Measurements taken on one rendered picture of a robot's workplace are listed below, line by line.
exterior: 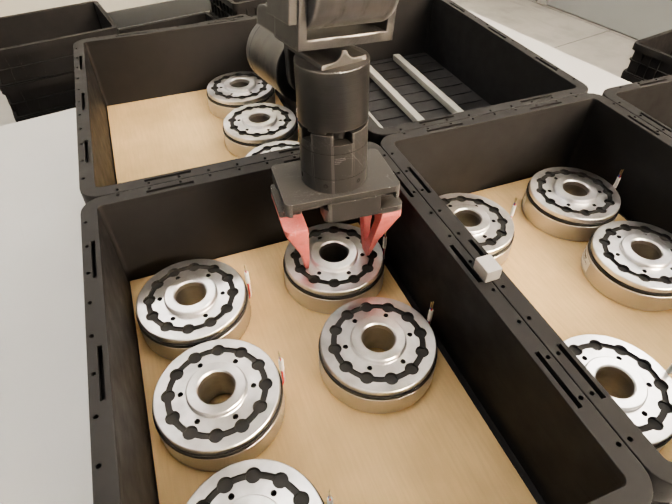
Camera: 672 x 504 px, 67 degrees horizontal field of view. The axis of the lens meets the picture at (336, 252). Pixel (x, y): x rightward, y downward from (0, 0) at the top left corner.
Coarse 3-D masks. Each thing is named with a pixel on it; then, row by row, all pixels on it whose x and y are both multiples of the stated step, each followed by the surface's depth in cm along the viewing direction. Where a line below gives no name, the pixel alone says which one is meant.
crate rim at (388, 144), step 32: (576, 96) 62; (448, 128) 56; (640, 128) 56; (448, 224) 45; (480, 256) 42; (512, 288) 39; (544, 320) 37; (576, 384) 33; (608, 416) 32; (640, 448) 30
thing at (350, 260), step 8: (320, 240) 52; (328, 240) 52; (336, 240) 52; (344, 240) 52; (312, 248) 52; (320, 248) 52; (344, 248) 52; (352, 248) 52; (312, 256) 51; (320, 256) 51; (352, 256) 51; (320, 264) 50; (328, 264) 50; (336, 264) 50; (344, 264) 50; (352, 264) 50
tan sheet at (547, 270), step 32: (480, 192) 64; (512, 192) 64; (512, 256) 56; (544, 256) 56; (576, 256) 56; (544, 288) 53; (576, 288) 53; (576, 320) 50; (608, 320) 50; (640, 320) 50
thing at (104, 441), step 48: (144, 192) 48; (96, 240) 43; (96, 288) 39; (480, 288) 39; (96, 336) 36; (528, 336) 36; (96, 384) 33; (96, 432) 31; (96, 480) 29; (624, 480) 29
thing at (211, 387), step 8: (216, 376) 42; (224, 376) 42; (208, 384) 42; (216, 384) 43; (224, 384) 43; (232, 384) 42; (200, 392) 41; (208, 392) 42; (216, 392) 43; (224, 392) 44; (232, 392) 43; (208, 400) 43
